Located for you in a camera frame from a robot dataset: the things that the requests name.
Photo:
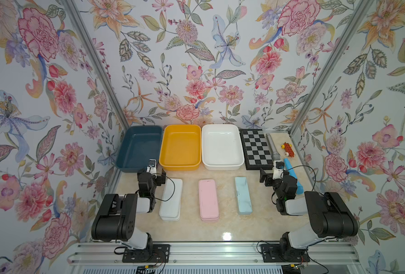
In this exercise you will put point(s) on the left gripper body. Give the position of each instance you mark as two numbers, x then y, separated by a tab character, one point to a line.
156	181

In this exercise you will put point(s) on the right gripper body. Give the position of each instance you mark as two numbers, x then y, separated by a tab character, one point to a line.
276	184

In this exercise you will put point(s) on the white pencil case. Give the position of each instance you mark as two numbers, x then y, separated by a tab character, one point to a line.
171	200
170	219

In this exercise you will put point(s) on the light blue pencil case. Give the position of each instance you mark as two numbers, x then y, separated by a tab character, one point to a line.
245	212
242	194

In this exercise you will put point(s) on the pink pencil case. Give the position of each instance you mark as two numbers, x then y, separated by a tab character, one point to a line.
209	210

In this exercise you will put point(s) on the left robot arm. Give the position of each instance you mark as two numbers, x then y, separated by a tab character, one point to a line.
116	217

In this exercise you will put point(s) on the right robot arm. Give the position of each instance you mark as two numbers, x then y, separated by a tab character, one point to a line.
329	216

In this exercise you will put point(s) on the dark teal storage box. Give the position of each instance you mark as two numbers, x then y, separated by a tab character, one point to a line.
140	145

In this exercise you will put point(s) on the yellow storage box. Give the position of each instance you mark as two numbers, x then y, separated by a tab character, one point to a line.
181	148

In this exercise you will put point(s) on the white storage box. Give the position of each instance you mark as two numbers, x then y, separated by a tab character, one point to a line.
221	147

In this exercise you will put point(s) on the silver toy microphone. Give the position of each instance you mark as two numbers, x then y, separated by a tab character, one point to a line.
274	153

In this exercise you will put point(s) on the red toy brick car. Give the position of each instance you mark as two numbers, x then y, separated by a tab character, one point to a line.
288	150

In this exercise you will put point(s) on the black silver chessboard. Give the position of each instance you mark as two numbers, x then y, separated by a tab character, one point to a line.
256	149

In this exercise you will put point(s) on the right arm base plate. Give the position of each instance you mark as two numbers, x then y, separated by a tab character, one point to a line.
275	253

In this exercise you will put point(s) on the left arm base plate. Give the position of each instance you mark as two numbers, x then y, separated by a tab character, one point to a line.
157	253

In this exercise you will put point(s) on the aluminium front rail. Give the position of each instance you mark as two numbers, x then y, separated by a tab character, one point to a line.
213	254

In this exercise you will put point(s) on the left aluminium corner post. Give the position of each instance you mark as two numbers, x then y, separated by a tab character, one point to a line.
75	17

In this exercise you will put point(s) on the aluminium corner post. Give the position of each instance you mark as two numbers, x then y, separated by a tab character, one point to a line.
351	27
75	17

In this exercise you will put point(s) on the right aluminium corner post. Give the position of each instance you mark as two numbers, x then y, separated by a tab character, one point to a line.
351	27

